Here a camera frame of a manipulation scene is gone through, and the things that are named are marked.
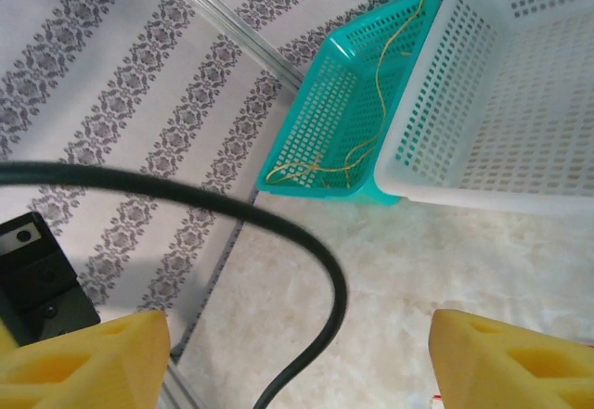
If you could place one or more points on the white plastic basket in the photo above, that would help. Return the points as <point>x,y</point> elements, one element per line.
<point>510,117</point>

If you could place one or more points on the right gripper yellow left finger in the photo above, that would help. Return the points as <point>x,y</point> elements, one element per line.
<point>83,367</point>

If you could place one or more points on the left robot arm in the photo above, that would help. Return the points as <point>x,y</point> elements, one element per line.
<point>42,284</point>

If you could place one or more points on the teal plastic basket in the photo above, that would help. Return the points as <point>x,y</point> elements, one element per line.
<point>325,117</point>

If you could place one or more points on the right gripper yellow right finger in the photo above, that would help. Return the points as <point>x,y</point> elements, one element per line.
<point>510,367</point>

